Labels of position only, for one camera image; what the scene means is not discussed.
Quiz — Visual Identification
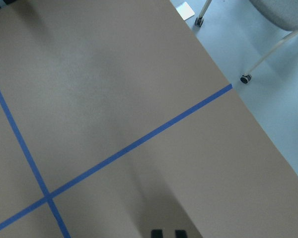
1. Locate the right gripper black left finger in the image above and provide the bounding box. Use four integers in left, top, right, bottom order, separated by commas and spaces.
150, 229, 162, 238

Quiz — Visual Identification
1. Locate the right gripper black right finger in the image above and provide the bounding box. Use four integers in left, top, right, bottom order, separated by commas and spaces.
175, 230, 187, 238

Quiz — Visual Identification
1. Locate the grey office chair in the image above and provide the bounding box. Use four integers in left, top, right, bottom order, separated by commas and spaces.
194, 0, 298, 84

